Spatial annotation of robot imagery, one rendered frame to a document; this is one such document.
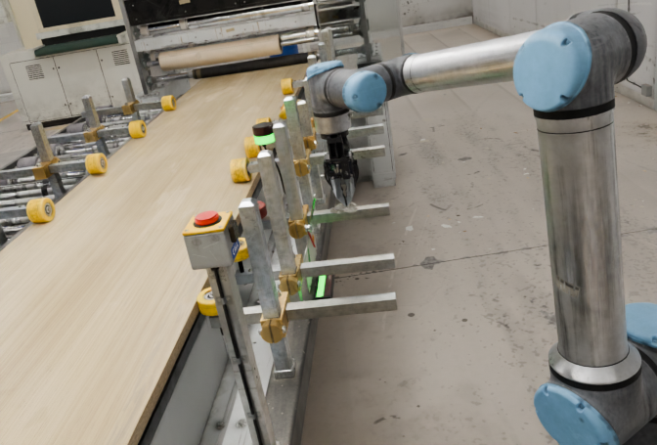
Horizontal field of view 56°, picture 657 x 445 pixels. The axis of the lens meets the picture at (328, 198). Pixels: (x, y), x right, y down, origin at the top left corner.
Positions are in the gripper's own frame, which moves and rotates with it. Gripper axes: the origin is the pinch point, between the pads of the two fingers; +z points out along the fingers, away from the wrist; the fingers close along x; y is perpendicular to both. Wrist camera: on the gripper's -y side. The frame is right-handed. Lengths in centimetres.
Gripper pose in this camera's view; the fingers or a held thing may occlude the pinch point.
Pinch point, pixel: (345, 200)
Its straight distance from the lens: 164.1
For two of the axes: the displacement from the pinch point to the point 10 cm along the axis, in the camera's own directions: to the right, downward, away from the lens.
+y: -0.4, 3.9, -9.2
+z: 1.6, 9.1, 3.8
